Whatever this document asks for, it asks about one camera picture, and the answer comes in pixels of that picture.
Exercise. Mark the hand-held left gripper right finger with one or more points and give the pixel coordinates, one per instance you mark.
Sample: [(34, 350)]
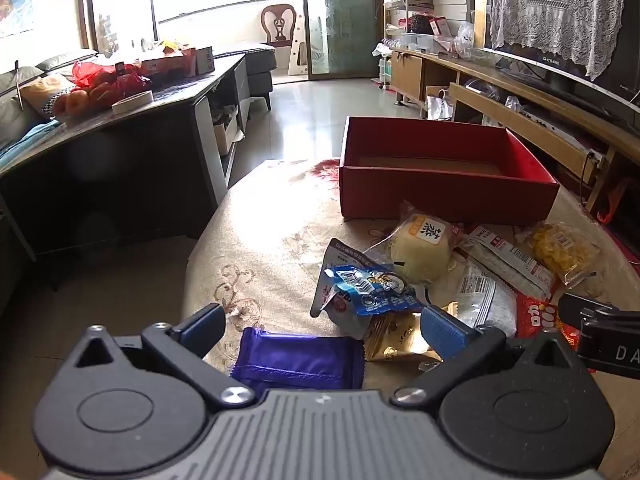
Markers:
[(445, 331)]

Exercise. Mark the white plastic bag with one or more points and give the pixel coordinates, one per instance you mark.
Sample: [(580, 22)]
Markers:
[(440, 107)]

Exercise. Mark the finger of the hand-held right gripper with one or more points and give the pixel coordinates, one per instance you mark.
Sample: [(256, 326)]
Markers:
[(575, 307)]

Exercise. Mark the white printed snack packet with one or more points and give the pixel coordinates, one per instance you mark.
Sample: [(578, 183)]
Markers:
[(482, 295)]

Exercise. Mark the red cardboard box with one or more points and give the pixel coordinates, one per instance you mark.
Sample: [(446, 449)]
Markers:
[(440, 195)]

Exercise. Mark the grey sofa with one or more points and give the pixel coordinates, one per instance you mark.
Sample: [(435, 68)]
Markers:
[(15, 90)]

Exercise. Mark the glass sliding door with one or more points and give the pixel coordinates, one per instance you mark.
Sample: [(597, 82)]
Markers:
[(345, 15)]

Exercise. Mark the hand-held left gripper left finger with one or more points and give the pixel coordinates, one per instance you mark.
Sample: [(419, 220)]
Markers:
[(200, 327)]

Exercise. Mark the dark wooden chair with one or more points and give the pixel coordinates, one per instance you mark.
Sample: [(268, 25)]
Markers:
[(277, 22)]

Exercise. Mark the purple snack packet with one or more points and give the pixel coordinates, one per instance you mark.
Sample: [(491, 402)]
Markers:
[(300, 360)]

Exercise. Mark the yellow bun packet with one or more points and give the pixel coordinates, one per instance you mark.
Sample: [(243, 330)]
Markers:
[(420, 252)]

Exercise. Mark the black coffee table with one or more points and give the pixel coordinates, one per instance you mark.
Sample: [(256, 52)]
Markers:
[(125, 160)]

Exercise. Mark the wooden television cabinet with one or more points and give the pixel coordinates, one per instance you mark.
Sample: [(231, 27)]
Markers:
[(550, 120)]

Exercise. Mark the clear yellow chips packet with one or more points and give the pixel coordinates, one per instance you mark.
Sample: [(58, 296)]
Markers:
[(557, 250)]

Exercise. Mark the red plastic bag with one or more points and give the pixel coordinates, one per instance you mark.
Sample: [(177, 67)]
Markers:
[(612, 205)]

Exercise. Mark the white lace cloth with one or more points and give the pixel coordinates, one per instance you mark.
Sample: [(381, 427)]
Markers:
[(550, 5)]

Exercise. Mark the white step stool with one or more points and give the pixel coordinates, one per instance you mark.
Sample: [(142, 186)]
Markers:
[(297, 50)]

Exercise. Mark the black television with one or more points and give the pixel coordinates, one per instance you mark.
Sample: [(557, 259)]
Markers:
[(615, 80)]

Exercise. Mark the beige checkered pillow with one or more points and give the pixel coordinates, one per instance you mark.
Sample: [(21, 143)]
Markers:
[(45, 92)]

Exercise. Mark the blue snack packet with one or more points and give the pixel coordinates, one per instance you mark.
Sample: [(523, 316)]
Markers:
[(340, 255)]

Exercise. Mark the beige tape roll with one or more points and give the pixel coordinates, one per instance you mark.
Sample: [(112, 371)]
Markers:
[(131, 102)]

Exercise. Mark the gold snack packet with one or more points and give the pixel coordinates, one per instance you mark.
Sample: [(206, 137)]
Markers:
[(395, 340)]

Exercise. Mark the wall poster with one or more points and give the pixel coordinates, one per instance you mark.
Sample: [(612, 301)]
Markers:
[(15, 2)]

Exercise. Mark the grey ottoman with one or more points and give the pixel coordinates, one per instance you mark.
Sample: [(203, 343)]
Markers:
[(257, 67)]

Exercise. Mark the red bag of fruit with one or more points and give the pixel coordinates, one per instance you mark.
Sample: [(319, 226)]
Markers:
[(100, 87)]

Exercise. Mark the blue cloth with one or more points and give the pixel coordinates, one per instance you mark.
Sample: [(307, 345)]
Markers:
[(20, 142)]

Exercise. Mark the white red-label snack packet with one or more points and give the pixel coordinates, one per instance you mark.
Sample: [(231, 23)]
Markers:
[(505, 260)]

